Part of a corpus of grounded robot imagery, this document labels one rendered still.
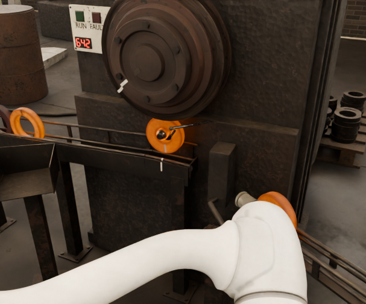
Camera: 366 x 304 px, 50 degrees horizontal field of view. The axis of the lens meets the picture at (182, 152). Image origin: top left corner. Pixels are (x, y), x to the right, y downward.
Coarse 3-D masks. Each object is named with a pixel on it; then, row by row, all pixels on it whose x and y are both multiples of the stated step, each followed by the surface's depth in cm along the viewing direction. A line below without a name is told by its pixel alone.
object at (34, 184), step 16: (48, 144) 163; (0, 160) 162; (16, 160) 163; (32, 160) 165; (48, 160) 166; (0, 176) 165; (16, 176) 163; (32, 176) 162; (48, 176) 161; (0, 192) 154; (16, 192) 153; (32, 192) 152; (48, 192) 151; (32, 208) 161; (32, 224) 164; (48, 240) 171; (48, 256) 174; (48, 272) 178; (64, 272) 195
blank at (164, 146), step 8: (152, 120) 148; (160, 120) 146; (152, 128) 150; (168, 128) 147; (152, 136) 151; (176, 136) 147; (184, 136) 148; (152, 144) 153; (160, 144) 151; (168, 144) 150; (176, 144) 148; (168, 152) 152
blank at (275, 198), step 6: (270, 192) 122; (276, 192) 121; (258, 198) 126; (264, 198) 123; (270, 198) 120; (276, 198) 118; (282, 198) 118; (276, 204) 118; (282, 204) 116; (288, 204) 117; (288, 210) 116; (288, 216) 115; (294, 216) 116; (294, 222) 116
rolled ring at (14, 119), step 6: (24, 108) 178; (12, 114) 180; (18, 114) 178; (24, 114) 176; (30, 114) 175; (36, 114) 177; (12, 120) 182; (18, 120) 183; (30, 120) 176; (36, 120) 176; (12, 126) 184; (18, 126) 184; (36, 126) 177; (42, 126) 178; (18, 132) 184; (24, 132) 186; (36, 132) 178; (42, 132) 179
